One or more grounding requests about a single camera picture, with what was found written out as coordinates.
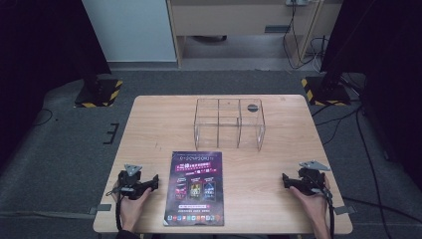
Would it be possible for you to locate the white cable under desk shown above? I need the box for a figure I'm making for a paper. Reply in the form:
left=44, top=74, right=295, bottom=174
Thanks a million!
left=311, top=46, right=325, bottom=73

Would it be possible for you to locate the light wooden desk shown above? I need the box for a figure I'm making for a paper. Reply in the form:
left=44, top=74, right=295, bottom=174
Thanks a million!
left=166, top=0, right=343, bottom=70

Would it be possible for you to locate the black stand base striped tape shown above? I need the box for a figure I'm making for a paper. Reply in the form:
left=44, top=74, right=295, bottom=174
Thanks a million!
left=301, top=76, right=352, bottom=107
left=74, top=78, right=124, bottom=109

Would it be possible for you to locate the black floor cable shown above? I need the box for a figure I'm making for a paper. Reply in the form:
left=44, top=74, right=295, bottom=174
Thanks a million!
left=32, top=108, right=55, bottom=127
left=312, top=99, right=422, bottom=239

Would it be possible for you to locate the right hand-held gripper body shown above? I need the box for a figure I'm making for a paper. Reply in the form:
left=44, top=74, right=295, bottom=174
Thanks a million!
left=298, top=160, right=331, bottom=196

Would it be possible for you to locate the person's right hand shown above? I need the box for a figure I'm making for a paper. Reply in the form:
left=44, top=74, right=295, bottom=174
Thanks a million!
left=288, top=175, right=332, bottom=229

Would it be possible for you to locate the white panel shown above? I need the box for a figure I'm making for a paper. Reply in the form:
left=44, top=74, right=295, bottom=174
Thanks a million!
left=81, top=0, right=177, bottom=63

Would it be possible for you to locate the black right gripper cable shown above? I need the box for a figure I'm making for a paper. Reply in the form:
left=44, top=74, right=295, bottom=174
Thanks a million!
left=308, top=177, right=336, bottom=239

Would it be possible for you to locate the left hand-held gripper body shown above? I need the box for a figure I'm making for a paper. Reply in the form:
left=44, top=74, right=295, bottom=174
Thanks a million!
left=112, top=163, right=144, bottom=200

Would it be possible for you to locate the black curtain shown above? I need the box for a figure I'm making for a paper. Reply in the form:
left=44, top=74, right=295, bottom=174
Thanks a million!
left=0, top=0, right=112, bottom=167
left=319, top=0, right=422, bottom=182

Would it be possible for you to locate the black cable under desk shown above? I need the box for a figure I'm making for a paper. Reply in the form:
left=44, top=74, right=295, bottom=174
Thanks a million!
left=282, top=2, right=330, bottom=71

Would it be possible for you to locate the clear acrylic organizer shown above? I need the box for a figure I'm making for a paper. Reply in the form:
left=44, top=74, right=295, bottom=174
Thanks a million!
left=193, top=97, right=267, bottom=152

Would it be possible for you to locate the grey tape piece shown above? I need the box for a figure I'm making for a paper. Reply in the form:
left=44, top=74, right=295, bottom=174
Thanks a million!
left=88, top=203, right=112, bottom=215
left=332, top=205, right=356, bottom=216

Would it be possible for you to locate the purple magazine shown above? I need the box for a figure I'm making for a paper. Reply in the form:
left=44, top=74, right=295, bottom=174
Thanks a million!
left=163, top=150, right=225, bottom=227

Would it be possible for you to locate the person's left hand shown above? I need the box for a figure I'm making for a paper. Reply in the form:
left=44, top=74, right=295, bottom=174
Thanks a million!
left=117, top=187, right=153, bottom=232

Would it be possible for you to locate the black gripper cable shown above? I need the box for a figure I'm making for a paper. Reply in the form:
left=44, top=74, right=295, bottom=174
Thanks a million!
left=105, top=187, right=124, bottom=232
left=308, top=177, right=336, bottom=239

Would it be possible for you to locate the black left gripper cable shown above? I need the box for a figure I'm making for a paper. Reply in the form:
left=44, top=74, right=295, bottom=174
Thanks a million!
left=105, top=187, right=124, bottom=232

